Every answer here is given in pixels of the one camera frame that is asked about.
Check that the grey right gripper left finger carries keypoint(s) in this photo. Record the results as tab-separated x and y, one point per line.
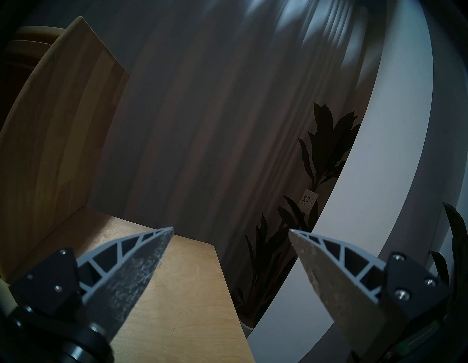
120	285

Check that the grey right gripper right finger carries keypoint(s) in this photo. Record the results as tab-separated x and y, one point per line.
347	289

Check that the white plant label tag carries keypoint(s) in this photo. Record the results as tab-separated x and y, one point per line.
309	200

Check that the white plant pot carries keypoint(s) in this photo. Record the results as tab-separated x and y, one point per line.
246	328

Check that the small dark leafy plant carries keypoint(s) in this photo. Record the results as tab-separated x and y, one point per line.
459	238

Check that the white curved arch panel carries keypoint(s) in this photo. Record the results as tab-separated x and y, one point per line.
395	164

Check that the tall dark leafy plant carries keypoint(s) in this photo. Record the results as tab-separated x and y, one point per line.
329	146

